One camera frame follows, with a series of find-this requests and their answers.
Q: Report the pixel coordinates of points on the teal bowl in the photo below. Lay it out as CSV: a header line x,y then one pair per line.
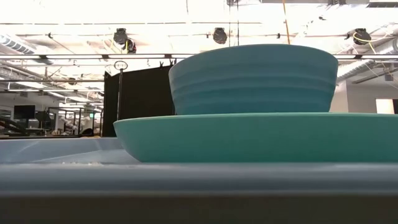
x,y
253,81

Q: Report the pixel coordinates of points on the teal plate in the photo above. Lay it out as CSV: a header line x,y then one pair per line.
x,y
264,140

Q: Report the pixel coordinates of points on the blue plastic tray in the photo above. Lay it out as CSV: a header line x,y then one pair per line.
x,y
186,177

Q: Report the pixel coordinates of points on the black partition screen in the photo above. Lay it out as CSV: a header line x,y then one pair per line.
x,y
140,102

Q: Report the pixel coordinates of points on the pole with round sign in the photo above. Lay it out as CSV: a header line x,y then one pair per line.
x,y
119,93

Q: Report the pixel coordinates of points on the red and black hanging reel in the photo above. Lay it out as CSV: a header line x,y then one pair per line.
x,y
130,46

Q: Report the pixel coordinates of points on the black monitor screen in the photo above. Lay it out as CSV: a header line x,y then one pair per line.
x,y
24,112

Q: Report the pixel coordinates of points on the white lit panel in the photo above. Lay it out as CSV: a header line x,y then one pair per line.
x,y
385,106

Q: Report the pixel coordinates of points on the horizontal overhead rail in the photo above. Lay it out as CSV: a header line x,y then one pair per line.
x,y
77,56

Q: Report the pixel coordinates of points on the ribbed ventilation duct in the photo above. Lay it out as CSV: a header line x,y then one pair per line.
x,y
15,45
357,67

